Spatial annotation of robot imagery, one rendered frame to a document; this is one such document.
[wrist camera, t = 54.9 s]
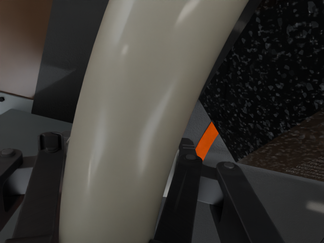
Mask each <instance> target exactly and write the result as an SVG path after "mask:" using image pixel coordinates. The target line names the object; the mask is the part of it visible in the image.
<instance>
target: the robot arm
mask: <svg viewBox="0 0 324 243"><path fill-rule="evenodd" d="M70 134H71V131H68V130H65V131H63V132H61V133H60V132H45V133H41V134H39V135H38V136H37V138H38V153H37V155H34V156H24V157H23V155H22V151H21V150H19V149H14V148H8V149H3V150H0V232H1V231H2V229H3V228H4V226H5V225H6V224H7V222H8V221H9V219H10V218H11V217H12V215H13V214H14V213H15V211H16V210H17V208H18V207H19V206H20V204H21V203H22V206H21V209H20V212H19V216H18V219H17V222H16V225H15V228H14V231H13V235H12V238H11V239H7V240H5V242H4V243H59V218H60V204H61V194H62V185H63V178H64V171H65V164H66V157H67V152H68V145H69V140H70ZM163 197H166V200H165V204H164V207H163V210H162V214H161V217H160V220H159V223H158V226H157V229H156V233H155V236H154V239H151V240H150V242H149V243H191V241H192V234H193V227H194V220H195V213H196V206H197V201H201V202H204V203H209V204H210V211H211V214H212V217H213V220H214V223H215V226H216V230H217V233H218V236H219V239H220V242H221V243H285V241H284V239H283V238H282V236H281V234H280V233H279V231H278V230H277V228H276V226H275V225H274V223H273V221H272V219H271V218H270V216H269V214H268V213H267V211H266V209H265V208H264V206H263V204H262V203H261V201H260V199H259V198H258V196H257V195H256V193H255V191H254V190H253V188H252V186H251V185H250V183H249V181H248V180H247V178H246V176H245V175H244V173H243V171H242V170H241V168H240V167H239V166H238V165H236V164H234V163H232V162H219V163H218V164H217V165H216V168H214V167H210V166H207V165H204V164H203V161H202V158H201V157H199V156H197V153H196V150H195V147H194V144H193V141H191V140H190V139H189V138H182V139H181V142H180V144H179V147H178V150H177V153H176V156H175V159H174V162H173V165H172V168H171V171H170V174H169V177H168V180H167V184H166V187H165V191H164V194H163Z"/></svg>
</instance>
